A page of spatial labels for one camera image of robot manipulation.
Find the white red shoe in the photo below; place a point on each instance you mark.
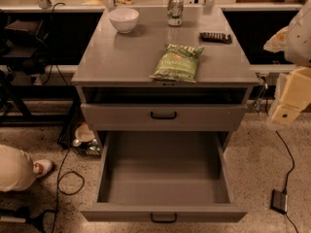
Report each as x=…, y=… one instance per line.
x=42, y=167

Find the grey drawer cabinet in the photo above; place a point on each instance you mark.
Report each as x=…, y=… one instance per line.
x=116, y=67

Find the wire basket with dishes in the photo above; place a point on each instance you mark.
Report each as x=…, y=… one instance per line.
x=84, y=142

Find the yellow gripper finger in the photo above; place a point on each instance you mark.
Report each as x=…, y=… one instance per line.
x=293, y=95

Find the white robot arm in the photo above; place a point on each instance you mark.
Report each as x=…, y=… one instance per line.
x=294, y=40

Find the white bowl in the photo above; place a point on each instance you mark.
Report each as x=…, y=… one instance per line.
x=124, y=20

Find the black power adapter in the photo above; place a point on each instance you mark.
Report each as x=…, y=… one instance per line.
x=279, y=201

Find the open grey lower drawer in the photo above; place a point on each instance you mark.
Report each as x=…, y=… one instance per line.
x=163, y=173

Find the green white soda can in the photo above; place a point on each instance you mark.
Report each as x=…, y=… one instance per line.
x=175, y=12

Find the green jalapeno chip bag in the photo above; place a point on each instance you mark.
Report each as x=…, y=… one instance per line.
x=179, y=64

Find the black upper drawer handle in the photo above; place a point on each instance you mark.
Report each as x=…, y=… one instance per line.
x=163, y=117

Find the closed grey upper drawer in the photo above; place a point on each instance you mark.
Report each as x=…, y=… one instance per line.
x=140, y=117

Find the black drawer handle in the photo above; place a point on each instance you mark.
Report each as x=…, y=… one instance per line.
x=163, y=117
x=163, y=219

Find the black equipment on left shelf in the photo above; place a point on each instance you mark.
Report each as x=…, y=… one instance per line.
x=25, y=47

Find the person's beige trouser leg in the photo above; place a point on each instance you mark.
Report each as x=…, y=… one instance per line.
x=16, y=169

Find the black lower drawer handle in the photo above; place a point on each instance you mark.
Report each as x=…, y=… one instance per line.
x=163, y=219

